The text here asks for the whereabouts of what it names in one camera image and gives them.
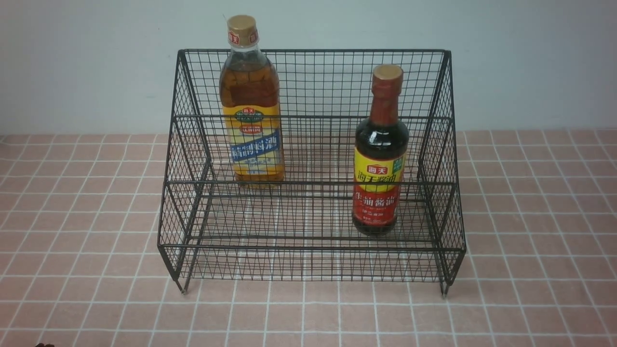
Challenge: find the dark soy sauce bottle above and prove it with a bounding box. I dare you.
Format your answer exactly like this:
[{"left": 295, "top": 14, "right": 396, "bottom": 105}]
[{"left": 352, "top": 64, "right": 409, "bottom": 238}]

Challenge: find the amber cooking wine bottle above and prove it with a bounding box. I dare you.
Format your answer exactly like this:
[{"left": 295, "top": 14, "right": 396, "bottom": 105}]
[{"left": 219, "top": 14, "right": 286, "bottom": 188}]

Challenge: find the black wire mesh rack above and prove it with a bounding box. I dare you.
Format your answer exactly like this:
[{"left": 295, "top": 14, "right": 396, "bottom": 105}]
[{"left": 157, "top": 49, "right": 467, "bottom": 295}]

